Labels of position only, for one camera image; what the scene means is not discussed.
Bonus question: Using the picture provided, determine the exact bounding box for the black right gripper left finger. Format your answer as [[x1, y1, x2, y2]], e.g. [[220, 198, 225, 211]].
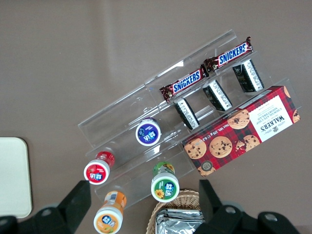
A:
[[0, 180, 92, 234]]

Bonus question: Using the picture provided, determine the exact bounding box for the purple gum bottle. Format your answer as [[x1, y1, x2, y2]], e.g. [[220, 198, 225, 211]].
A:
[[135, 117, 162, 147]]

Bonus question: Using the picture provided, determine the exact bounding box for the silver foil packet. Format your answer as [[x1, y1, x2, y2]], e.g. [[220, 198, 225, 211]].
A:
[[155, 208, 207, 234]]

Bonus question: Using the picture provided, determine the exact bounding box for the red gum bottle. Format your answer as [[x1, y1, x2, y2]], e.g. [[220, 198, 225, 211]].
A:
[[83, 150, 116, 185]]

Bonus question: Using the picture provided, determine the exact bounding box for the woven wicker basket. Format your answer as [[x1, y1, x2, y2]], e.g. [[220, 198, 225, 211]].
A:
[[146, 189, 208, 234]]

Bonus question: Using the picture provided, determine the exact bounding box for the clear acrylic tiered display shelf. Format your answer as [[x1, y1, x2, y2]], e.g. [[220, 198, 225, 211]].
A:
[[78, 29, 303, 210]]

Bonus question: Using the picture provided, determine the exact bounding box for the orange gum bottle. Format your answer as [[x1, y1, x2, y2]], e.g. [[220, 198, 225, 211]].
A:
[[93, 190, 128, 234]]

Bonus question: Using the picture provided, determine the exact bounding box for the green gum bottle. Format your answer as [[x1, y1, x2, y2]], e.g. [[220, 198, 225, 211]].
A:
[[150, 161, 180, 203]]

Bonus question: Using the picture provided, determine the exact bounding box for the small black and white carton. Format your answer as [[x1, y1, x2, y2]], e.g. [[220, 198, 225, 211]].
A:
[[202, 79, 233, 112], [232, 58, 265, 93], [173, 97, 201, 131]]

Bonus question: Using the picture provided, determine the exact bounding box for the Snickers chocolate bar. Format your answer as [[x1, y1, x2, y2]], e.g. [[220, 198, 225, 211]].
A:
[[159, 69, 210, 103], [203, 36, 254, 73]]

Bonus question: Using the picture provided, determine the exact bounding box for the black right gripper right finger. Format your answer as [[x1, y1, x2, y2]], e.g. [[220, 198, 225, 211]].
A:
[[195, 179, 300, 234]]

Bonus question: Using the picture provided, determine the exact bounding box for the white plastic tray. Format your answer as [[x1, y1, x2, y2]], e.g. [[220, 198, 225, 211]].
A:
[[0, 137, 33, 219]]

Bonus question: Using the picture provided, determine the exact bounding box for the red Walkers cookie box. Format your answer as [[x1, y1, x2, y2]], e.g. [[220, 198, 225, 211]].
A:
[[181, 85, 301, 177]]

